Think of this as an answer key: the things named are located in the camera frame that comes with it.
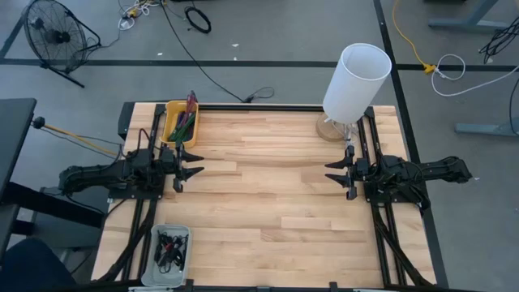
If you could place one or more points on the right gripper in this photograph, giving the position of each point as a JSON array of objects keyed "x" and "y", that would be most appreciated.
[{"x": 352, "y": 192}]

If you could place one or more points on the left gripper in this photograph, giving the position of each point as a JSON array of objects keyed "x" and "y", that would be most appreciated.
[{"x": 178, "y": 184}]

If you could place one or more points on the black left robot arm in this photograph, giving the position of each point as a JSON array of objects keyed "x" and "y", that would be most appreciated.
[{"x": 93, "y": 176}]

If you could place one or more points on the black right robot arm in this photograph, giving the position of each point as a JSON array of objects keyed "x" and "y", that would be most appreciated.
[{"x": 438, "y": 172}]

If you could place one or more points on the yellow plastic bin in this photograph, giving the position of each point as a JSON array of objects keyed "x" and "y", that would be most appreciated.
[{"x": 180, "y": 144}]

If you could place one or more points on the white shade table lamp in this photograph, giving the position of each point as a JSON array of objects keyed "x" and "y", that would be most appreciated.
[{"x": 357, "y": 81}]

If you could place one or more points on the light grey plastic bin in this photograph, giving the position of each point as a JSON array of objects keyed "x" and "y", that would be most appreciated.
[{"x": 166, "y": 280}]

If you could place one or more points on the grey desk foot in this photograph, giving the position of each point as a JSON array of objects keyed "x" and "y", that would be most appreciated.
[{"x": 486, "y": 129}]

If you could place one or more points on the black desk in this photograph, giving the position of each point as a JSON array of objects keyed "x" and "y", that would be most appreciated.
[{"x": 14, "y": 134}]

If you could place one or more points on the black floor fan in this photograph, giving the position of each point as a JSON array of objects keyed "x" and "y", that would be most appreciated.
[{"x": 56, "y": 37}]

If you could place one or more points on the grey desk legs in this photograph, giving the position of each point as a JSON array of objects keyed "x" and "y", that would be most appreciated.
[{"x": 466, "y": 24}]

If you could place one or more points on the mesh office chair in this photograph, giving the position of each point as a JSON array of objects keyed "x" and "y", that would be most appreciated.
[{"x": 28, "y": 271}]

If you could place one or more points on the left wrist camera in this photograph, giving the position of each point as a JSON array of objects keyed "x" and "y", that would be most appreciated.
[{"x": 167, "y": 156}]

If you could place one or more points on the black aluminium table frame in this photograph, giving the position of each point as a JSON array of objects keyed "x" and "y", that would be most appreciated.
[{"x": 259, "y": 108}]

